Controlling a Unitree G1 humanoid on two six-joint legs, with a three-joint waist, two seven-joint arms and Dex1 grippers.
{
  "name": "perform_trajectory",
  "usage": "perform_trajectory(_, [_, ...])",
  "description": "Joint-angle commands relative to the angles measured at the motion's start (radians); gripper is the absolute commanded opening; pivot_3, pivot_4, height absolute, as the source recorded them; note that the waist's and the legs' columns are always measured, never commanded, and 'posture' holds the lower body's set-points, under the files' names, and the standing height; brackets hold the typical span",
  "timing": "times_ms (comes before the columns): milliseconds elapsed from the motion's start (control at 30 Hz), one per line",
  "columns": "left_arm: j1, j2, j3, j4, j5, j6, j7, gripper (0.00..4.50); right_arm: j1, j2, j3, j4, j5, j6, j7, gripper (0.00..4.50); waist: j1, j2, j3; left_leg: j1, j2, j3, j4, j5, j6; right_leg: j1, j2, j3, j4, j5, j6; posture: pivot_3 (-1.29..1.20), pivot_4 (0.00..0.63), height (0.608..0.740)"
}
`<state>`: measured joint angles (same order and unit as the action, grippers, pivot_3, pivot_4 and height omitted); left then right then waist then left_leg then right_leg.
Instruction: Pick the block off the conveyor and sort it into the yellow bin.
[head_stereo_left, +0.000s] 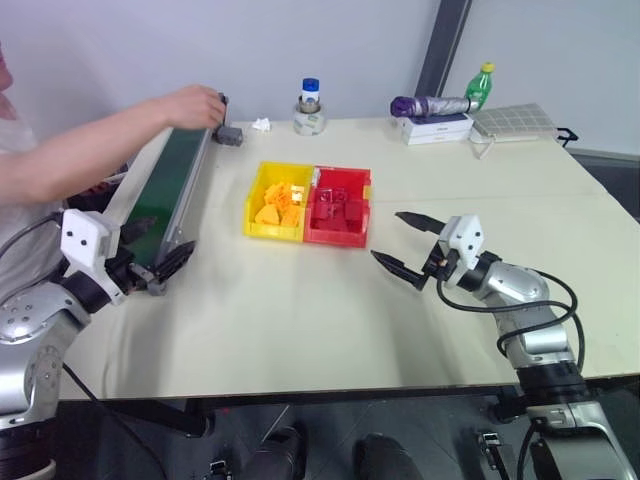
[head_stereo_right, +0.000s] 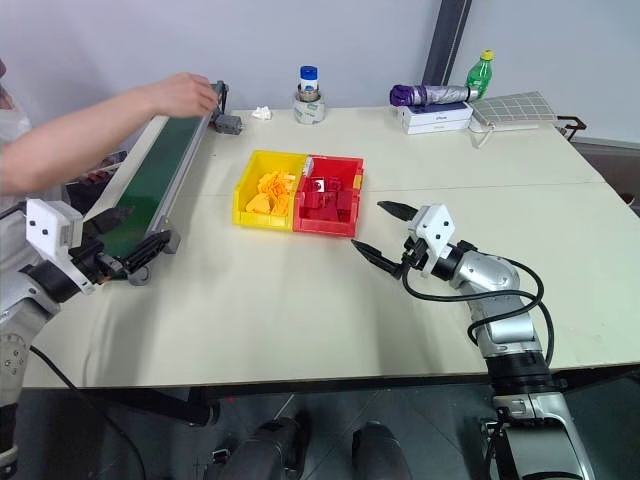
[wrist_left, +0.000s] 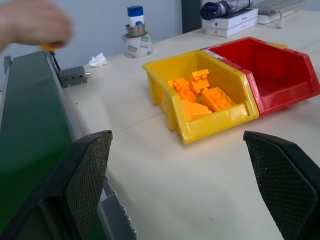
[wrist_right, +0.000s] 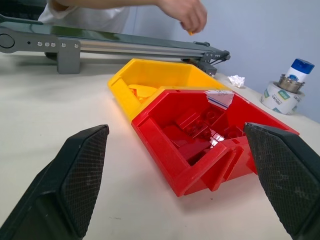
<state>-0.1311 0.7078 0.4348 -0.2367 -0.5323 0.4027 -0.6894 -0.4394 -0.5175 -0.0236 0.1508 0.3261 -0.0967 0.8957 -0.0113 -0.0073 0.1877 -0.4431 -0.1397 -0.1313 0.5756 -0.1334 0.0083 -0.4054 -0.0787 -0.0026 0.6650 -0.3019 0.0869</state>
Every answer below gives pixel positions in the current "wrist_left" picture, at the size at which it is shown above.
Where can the orange toy block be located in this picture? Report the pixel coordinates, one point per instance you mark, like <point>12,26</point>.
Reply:
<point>193,110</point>
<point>182,87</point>
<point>200,81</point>
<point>217,98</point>

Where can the green conveyor belt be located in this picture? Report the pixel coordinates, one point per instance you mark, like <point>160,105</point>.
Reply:
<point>32,120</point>

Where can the yellow plastic bin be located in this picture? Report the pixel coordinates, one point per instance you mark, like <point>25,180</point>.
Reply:
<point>200,100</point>

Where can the white Apple product box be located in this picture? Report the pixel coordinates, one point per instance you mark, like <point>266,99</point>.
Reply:
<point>231,18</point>
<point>232,28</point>

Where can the person's bare hand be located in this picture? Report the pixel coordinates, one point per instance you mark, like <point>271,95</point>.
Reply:
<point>30,21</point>

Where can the white bottle with blue cap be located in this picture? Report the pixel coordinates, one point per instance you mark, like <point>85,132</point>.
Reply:
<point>135,15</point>

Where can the yellow toy block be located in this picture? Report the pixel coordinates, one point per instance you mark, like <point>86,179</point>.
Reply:
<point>48,47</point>

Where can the white tape roll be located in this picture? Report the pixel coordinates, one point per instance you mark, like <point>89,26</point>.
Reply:
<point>138,45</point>

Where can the crumpled white tissue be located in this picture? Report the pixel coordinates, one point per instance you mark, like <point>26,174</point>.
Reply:
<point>98,61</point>

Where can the red plastic bin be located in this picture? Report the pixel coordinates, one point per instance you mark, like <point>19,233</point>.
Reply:
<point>280,75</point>

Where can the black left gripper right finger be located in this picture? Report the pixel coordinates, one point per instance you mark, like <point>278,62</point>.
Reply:
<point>287,185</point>

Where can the silver metal tape roll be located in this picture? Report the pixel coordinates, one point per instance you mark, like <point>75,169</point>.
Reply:
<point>135,30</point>

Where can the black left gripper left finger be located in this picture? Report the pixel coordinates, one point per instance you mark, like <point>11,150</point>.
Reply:
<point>75,180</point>

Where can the grey metal block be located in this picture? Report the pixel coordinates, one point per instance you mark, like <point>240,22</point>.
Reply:
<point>72,77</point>

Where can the dark vertical post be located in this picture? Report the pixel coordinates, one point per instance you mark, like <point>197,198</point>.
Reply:
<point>191,16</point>

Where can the folded dark umbrella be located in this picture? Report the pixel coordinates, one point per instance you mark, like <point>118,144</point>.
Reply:
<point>225,7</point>

